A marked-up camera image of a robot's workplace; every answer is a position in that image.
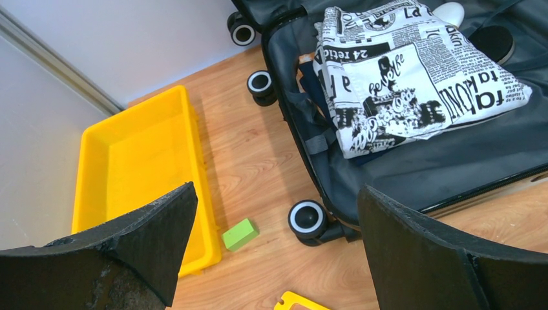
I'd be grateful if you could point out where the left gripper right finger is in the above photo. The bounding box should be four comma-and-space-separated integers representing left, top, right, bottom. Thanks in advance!
357, 185, 547, 309

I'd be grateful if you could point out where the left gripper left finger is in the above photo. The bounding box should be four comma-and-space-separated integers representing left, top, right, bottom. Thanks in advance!
1, 182, 198, 309

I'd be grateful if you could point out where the space astronaut hardshell suitcase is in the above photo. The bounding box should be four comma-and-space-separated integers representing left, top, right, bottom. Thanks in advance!
227, 1, 547, 246

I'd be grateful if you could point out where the black round cosmetic jar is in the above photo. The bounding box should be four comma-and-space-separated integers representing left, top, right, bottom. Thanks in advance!
468, 25, 516, 65

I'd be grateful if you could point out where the white oval cosmetic case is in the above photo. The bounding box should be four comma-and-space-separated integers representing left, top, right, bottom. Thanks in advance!
432, 2, 465, 28

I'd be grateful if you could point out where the small green block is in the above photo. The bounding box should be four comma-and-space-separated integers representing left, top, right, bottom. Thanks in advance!
221, 218, 259, 252

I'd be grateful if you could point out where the yellow plastic tray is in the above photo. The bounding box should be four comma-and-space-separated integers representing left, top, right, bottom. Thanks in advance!
71, 85, 222, 276

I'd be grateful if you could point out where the yellow triangular plastic stand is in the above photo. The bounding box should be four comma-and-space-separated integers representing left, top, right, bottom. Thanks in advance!
273, 291, 329, 310

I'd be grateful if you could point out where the newspaper print folded cloth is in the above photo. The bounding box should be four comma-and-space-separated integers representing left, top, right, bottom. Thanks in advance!
313, 1, 532, 159

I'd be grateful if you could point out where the orange folded garment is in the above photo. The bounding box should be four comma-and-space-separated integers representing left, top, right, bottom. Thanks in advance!
299, 52, 315, 65

